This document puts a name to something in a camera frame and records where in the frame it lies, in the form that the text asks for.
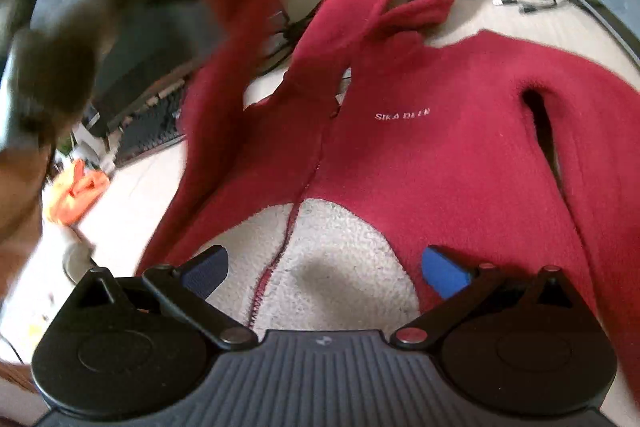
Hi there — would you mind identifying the black keyboard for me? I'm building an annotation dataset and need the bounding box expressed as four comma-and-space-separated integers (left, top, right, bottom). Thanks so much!
112, 84, 188, 168

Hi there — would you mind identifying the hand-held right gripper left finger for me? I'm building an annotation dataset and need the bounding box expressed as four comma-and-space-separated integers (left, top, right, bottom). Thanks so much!
75, 244, 258, 350

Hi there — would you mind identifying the person's left forearm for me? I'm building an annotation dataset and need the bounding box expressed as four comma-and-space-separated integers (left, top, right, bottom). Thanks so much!
0, 139, 56, 268

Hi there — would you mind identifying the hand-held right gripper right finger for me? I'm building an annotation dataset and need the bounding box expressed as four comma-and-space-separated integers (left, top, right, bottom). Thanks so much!
390, 246, 576, 350

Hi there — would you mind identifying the dark curved monitor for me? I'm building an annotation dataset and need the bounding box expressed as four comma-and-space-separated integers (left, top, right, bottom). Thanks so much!
30, 0, 231, 132

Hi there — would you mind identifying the person's left hand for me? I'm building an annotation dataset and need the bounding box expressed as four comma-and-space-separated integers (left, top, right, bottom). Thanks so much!
7, 24, 98, 145

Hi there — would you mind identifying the red hooded fleece jacket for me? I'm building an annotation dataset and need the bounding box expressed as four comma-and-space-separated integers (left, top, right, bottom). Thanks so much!
135, 0, 640, 408

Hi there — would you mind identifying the orange crumpled bag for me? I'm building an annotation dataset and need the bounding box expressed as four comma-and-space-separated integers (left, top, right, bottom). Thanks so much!
50, 159, 108, 225

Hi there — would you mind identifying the black cable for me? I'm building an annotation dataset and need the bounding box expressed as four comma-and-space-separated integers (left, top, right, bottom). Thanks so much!
260, 0, 361, 72

